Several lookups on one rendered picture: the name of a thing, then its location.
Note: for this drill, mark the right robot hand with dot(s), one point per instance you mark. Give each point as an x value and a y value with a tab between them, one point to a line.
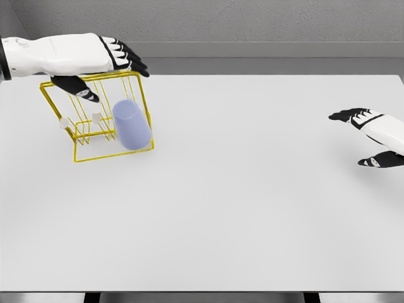
375	129

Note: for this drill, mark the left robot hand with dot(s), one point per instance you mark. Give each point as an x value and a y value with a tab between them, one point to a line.
75	53

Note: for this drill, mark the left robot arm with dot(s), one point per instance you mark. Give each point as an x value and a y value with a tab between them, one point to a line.
19	57

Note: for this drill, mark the lavender cup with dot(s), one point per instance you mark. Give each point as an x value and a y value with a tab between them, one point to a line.
131	126

